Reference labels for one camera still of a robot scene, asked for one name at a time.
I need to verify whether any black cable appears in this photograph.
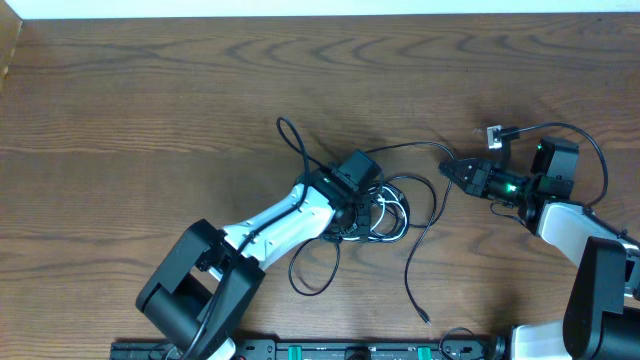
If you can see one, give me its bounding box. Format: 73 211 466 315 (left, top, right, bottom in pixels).
287 140 457 327

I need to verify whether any white cable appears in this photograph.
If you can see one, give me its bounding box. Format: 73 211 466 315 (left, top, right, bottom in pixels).
344 192 410 244

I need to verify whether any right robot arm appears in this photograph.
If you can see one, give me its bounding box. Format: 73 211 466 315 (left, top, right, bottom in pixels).
439 137 639 360

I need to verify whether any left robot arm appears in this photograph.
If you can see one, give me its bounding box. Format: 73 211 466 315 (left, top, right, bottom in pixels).
136 150 381 359

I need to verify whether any left camera cable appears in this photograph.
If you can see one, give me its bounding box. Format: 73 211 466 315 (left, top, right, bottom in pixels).
172 116 331 360

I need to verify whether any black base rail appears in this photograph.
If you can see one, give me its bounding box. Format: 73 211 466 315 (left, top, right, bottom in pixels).
109 338 506 360

